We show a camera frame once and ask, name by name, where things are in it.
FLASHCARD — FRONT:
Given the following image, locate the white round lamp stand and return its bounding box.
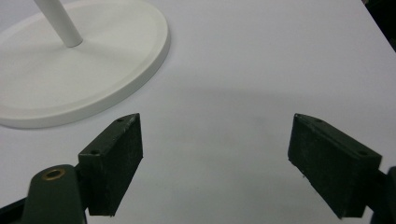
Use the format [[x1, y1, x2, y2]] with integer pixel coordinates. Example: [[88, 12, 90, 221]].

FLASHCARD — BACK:
[[0, 0, 172, 129]]

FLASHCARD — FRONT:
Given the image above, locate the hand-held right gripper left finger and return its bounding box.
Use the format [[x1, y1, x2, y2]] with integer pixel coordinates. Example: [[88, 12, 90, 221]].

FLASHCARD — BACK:
[[77, 112, 144, 217]]

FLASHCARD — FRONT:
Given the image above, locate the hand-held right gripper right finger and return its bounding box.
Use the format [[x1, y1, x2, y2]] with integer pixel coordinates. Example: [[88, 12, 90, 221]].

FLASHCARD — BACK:
[[287, 113, 383, 219]]

